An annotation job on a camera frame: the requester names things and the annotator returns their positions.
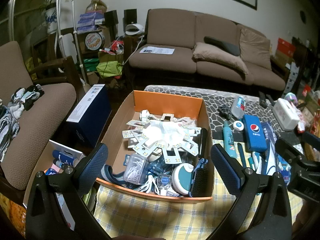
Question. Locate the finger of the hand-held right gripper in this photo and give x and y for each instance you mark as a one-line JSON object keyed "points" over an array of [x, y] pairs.
{"points": [[313, 141], [307, 177]]}

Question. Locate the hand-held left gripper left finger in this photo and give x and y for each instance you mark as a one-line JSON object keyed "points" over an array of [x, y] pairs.
{"points": [[93, 163]]}

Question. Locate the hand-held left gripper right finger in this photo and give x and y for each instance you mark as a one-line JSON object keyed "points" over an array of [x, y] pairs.
{"points": [[225, 167]]}

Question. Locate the blue tissue pack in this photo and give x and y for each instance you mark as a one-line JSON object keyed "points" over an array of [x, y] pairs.
{"points": [[283, 168]]}

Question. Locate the teal tube bottle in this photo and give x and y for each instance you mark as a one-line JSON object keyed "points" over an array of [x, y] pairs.
{"points": [[228, 140]]}

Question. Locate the blue box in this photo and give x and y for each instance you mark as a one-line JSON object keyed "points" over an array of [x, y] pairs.
{"points": [[253, 135]]}

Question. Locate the navy long packet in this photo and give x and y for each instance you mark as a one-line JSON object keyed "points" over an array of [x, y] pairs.
{"points": [[270, 135]]}

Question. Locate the orange cardboard box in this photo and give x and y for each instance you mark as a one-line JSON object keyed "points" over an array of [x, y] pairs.
{"points": [[167, 102]]}

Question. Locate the round white floss container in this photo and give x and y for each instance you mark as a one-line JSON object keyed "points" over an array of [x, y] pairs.
{"points": [[238, 125]]}

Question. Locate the red and white snack bag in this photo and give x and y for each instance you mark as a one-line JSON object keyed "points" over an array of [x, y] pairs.
{"points": [[301, 125]]}

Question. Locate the dark blue flat stick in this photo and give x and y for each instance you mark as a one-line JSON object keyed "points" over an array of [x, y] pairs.
{"points": [[241, 155]]}

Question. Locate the blue and black hairbrush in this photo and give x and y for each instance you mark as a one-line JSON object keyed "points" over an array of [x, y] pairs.
{"points": [[201, 182]]}

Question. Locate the blue spray can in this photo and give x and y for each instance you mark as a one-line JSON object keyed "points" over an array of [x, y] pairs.
{"points": [[62, 156]]}

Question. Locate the black flat comb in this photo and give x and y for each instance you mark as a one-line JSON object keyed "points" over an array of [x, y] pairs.
{"points": [[203, 142]]}

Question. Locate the white open cardboard box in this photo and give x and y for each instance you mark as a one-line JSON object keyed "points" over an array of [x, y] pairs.
{"points": [[58, 146]]}

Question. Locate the white tissue box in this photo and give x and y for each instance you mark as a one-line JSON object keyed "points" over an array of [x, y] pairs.
{"points": [[285, 112]]}

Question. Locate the clear floss pick box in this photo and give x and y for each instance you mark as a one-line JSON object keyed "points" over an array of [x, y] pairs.
{"points": [[136, 170]]}

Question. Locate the round teal and white case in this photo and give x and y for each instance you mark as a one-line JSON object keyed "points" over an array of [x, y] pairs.
{"points": [[182, 180]]}

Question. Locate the navy cardboard box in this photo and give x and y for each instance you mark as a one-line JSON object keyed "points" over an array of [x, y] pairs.
{"points": [[97, 115]]}

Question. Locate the black toy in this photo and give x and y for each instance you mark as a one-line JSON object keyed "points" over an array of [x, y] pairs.
{"points": [[225, 111]]}

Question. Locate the white star-shaped LED board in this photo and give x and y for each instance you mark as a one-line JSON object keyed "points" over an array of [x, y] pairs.
{"points": [[145, 140]]}

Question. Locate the clear plastic bottle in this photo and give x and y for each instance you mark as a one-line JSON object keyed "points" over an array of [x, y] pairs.
{"points": [[237, 107]]}

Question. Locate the grey stone-pattern blanket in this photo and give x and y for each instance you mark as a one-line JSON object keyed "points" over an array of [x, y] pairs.
{"points": [[215, 105]]}

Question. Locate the black remote control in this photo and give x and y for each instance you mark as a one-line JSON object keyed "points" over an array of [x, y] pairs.
{"points": [[262, 98]]}

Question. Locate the brown armchair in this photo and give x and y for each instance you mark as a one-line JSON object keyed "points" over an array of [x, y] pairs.
{"points": [[37, 120]]}

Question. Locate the white crumpled wrapper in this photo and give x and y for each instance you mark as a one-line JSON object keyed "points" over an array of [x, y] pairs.
{"points": [[162, 132]]}

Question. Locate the yellow plaid cloth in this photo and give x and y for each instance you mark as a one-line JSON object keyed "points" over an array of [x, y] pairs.
{"points": [[155, 215]]}

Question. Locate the pile of striped clothes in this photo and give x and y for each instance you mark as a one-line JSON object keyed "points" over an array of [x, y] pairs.
{"points": [[15, 110]]}

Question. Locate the bright green bag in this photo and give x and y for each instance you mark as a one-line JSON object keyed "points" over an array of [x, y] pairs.
{"points": [[110, 68]]}

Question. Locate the red cardboard box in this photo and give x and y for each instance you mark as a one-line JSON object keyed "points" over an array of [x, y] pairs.
{"points": [[286, 46]]}

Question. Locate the light brown flat pillow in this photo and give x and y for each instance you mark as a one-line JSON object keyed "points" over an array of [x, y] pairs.
{"points": [[220, 57]]}

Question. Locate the light brown upright pillow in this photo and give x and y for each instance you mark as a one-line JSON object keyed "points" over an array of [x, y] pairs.
{"points": [[255, 47]]}

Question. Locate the round cookie tin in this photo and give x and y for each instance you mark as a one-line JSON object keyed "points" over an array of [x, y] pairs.
{"points": [[94, 41]]}

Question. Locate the black cushion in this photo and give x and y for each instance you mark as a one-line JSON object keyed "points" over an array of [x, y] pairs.
{"points": [[222, 44]]}

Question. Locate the brown sofa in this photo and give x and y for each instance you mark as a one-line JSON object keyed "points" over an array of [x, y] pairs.
{"points": [[165, 60]]}

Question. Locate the white printed paper sheet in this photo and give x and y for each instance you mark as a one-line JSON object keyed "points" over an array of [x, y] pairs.
{"points": [[157, 50]]}

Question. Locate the white metal pole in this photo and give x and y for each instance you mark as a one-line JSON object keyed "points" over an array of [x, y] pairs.
{"points": [[76, 30], [59, 17]]}

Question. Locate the blue tissue carton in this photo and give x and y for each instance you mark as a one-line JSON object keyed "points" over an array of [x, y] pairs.
{"points": [[86, 28], [90, 22], [91, 15]]}

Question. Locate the white domed appliance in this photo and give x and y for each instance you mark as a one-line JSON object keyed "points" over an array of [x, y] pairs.
{"points": [[134, 29]]}

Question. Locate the black speaker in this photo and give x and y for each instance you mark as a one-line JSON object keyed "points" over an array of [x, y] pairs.
{"points": [[111, 17], [130, 17]]}

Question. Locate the potted plant in porcelain vase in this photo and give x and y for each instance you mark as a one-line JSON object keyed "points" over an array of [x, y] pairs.
{"points": [[51, 20]]}

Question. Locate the brown paper bag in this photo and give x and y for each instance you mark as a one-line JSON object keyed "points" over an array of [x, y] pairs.
{"points": [[96, 5]]}

